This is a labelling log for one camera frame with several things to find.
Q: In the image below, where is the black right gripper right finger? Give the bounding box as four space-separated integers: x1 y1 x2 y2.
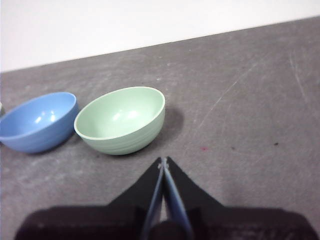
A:
164 156 318 240

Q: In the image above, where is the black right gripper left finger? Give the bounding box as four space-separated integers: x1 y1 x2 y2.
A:
13 156 165 240

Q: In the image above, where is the pale green ribbed bowl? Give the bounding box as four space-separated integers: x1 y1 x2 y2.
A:
73 86 166 156

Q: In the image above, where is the blue ribbed bowl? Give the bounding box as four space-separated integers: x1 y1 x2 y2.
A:
0 91 80 154

